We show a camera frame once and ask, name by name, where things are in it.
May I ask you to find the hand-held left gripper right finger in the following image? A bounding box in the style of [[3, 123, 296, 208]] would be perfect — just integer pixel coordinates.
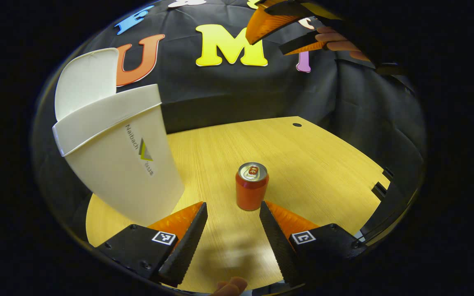
[[259, 201, 367, 287]]

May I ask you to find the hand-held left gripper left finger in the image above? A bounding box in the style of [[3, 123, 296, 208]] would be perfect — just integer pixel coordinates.
[[94, 201, 208, 287]]

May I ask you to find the red pop can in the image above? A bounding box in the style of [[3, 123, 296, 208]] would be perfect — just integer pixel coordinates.
[[235, 162, 270, 211]]

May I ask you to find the white desktop garbage bin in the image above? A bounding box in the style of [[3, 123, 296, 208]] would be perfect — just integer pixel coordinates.
[[52, 48, 185, 227]]

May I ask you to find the wooden desktop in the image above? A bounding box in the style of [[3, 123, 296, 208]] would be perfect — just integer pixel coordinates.
[[86, 116, 390, 293]]

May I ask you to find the black backdrop cloth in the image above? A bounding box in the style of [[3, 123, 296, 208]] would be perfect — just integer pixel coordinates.
[[31, 0, 427, 214]]

